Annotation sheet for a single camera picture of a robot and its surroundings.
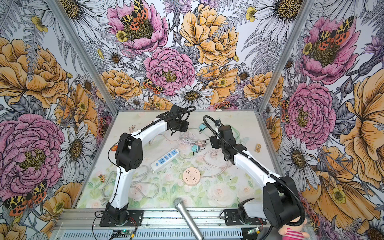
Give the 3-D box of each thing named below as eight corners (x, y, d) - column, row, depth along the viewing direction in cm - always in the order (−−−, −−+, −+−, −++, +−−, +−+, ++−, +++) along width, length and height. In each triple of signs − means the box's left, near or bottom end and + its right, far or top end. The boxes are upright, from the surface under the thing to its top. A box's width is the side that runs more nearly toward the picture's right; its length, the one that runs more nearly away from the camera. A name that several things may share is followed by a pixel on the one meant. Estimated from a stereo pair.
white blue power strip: (153, 171, 91) (152, 169, 89) (150, 166, 93) (149, 164, 91) (180, 153, 99) (180, 151, 97) (177, 149, 101) (176, 147, 99)
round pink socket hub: (182, 185, 86) (182, 183, 84) (183, 169, 93) (183, 167, 90) (200, 185, 87) (200, 183, 84) (200, 169, 93) (200, 167, 90)
